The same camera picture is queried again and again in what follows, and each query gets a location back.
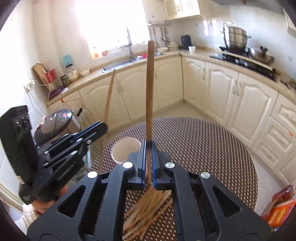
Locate pink paper cup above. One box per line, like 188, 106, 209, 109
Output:
111, 137, 141, 164

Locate wooden chopstick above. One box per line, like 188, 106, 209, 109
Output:
145, 41, 155, 185
122, 187, 173, 240
99, 70, 116, 173

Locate steel kitchen sink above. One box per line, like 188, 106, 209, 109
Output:
101, 52, 166, 74

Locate chrome kitchen faucet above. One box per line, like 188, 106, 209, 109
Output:
126, 28, 136, 61

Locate kitchen window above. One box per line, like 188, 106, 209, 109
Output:
72, 1, 149, 59

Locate person's left hand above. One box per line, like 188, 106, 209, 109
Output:
32, 185, 69, 214

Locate black rice cooker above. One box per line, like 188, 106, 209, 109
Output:
34, 109, 81, 147

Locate brown polka dot tablecloth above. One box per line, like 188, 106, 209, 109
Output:
92, 116, 258, 240

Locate wooden chopstick on table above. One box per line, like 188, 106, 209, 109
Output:
122, 187, 173, 240

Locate glass jar with label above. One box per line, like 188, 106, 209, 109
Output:
66, 64, 79, 83

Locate red utensil holder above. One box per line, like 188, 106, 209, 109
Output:
45, 69, 56, 83

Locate white bowl on counter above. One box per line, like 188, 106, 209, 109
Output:
80, 68, 90, 77

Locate wooden cutting board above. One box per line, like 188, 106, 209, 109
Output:
32, 63, 55, 91

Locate cream base cabinets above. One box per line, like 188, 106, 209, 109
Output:
47, 54, 296, 186

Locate white mug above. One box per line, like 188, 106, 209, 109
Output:
188, 46, 196, 54

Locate orange cardboard box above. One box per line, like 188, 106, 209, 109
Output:
261, 185, 295, 228

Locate black electric kettle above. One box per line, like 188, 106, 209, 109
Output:
181, 35, 192, 50

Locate black gas stove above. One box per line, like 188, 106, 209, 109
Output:
209, 47, 278, 82

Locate stainless steel steamer pot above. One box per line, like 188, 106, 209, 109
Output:
222, 23, 252, 52

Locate wall utensil rail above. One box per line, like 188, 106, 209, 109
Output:
147, 21, 173, 47

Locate steel wok with handle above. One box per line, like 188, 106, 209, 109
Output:
247, 46, 275, 65

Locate cream wall cabinet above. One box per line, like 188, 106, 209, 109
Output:
163, 0, 200, 20

